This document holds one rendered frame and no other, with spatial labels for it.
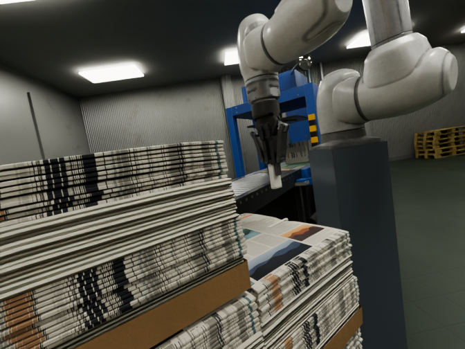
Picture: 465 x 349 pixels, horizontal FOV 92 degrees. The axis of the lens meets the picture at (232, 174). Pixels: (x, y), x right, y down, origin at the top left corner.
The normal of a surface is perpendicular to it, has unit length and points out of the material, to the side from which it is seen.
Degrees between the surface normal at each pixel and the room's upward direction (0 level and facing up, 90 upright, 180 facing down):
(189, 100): 90
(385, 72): 98
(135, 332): 93
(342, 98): 87
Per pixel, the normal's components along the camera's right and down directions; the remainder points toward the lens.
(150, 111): 0.07, 0.07
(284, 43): -0.54, 0.77
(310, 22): -0.47, 0.68
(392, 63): -0.75, 0.29
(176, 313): 0.57, 0.04
